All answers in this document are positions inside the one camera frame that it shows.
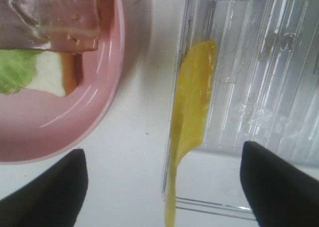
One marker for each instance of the yellow cheese slice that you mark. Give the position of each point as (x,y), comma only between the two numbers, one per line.
(190,109)

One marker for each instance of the clear plastic tray right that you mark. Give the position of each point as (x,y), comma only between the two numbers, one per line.
(265,89)

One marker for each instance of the green lettuce leaf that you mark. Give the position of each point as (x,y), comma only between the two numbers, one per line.
(17,70)

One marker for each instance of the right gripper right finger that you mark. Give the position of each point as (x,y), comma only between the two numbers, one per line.
(279,194)

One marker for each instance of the pink round plate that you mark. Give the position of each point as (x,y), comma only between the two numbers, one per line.
(36,125)

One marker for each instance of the bacon strip from tray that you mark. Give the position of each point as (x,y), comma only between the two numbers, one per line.
(66,26)

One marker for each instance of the bread slice from tray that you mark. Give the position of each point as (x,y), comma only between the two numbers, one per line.
(56,73)

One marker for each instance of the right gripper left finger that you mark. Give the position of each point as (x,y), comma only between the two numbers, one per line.
(53,199)

